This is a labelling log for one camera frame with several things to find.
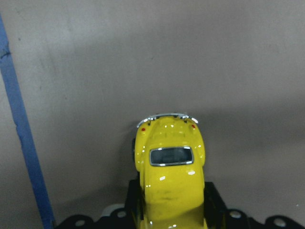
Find yellow beetle toy car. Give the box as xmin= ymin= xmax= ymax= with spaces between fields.
xmin=133 ymin=113 xmax=207 ymax=229

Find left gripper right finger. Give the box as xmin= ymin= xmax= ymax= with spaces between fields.
xmin=204 ymin=182 xmax=226 ymax=229

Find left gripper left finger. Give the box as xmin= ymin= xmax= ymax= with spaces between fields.
xmin=125 ymin=178 xmax=143 ymax=229

